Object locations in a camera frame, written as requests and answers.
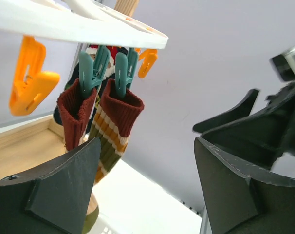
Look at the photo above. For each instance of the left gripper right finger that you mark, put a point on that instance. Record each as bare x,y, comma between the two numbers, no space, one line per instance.
241,197

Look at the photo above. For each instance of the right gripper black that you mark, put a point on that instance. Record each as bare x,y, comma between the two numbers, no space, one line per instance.
259,139

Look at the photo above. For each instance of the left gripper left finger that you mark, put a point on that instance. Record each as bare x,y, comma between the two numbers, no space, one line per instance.
53,197

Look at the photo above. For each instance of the cream striped sock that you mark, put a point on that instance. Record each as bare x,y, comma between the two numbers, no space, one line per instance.
75,111

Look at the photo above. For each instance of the brown patterned sock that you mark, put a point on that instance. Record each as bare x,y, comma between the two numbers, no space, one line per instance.
112,124

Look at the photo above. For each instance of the teal clothes peg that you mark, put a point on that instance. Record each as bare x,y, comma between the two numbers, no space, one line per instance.
125,70
91,72

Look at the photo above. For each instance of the white round clip hanger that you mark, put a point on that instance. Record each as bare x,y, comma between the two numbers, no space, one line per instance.
28,18

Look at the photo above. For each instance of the white plastic basket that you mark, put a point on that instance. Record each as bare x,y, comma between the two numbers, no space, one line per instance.
183,225

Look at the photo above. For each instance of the orange clothes peg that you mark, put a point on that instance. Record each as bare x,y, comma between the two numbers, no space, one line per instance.
31,85

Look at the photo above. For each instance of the wooden hanging rack frame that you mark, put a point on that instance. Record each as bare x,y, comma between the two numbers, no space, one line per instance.
31,144

